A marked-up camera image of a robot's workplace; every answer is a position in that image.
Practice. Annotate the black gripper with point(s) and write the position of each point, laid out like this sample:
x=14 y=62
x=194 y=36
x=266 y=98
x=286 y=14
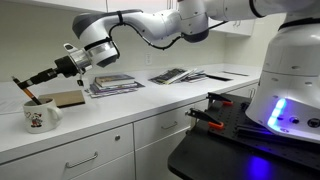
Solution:
x=67 y=66

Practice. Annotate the dark pen with red end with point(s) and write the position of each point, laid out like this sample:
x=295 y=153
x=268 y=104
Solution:
x=31 y=96

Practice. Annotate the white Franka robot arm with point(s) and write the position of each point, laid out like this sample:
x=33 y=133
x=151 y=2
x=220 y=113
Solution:
x=160 y=23

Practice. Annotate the white mug with cartoon print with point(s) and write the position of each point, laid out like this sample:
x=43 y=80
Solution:
x=40 y=116

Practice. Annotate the brown flat notebook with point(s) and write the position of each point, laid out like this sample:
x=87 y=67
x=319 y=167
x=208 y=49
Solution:
x=65 y=97

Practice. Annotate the white paper sheet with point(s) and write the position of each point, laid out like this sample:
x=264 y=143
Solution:
x=10 y=106

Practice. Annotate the pile of magazines under book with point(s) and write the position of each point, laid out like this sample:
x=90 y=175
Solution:
x=110 y=91

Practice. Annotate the dark hardcover book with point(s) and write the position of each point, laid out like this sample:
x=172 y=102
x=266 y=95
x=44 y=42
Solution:
x=113 y=80

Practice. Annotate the white upper cabinet door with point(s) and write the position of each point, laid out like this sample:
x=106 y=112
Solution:
x=245 y=29
x=140 y=5
x=73 y=4

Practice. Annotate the white cabinet door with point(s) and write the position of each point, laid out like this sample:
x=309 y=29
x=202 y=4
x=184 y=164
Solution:
x=245 y=29
x=140 y=5
x=153 y=160
x=73 y=4

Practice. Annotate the wide white drawer front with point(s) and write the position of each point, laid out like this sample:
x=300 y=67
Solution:
x=50 y=156

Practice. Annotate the round drawer lock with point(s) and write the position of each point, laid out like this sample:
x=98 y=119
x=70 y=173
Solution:
x=117 y=137

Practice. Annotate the narrow white drawer front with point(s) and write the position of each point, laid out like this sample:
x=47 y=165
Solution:
x=156 y=125

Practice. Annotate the fanned dark magazine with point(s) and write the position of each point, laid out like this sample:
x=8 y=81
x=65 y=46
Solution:
x=171 y=76

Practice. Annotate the white lower cabinet door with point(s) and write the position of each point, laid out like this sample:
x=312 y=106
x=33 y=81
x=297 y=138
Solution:
x=153 y=160

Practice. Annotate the fanned magazines with colourful covers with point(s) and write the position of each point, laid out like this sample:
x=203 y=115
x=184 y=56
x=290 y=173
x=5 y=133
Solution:
x=196 y=77

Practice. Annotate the black flat sheet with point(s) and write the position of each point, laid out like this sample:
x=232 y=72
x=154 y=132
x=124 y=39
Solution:
x=218 y=78

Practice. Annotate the black cart table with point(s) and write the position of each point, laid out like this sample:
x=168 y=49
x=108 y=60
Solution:
x=206 y=160

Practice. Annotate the thin grey strip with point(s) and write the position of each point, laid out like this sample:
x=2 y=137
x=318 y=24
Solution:
x=235 y=73

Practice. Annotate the black perforated mounting board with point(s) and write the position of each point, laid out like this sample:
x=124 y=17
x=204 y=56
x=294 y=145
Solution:
x=233 y=123

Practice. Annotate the white corner cabinet front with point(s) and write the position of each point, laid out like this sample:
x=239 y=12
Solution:
x=241 y=90

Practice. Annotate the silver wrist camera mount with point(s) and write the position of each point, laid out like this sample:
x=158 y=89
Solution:
x=80 y=59

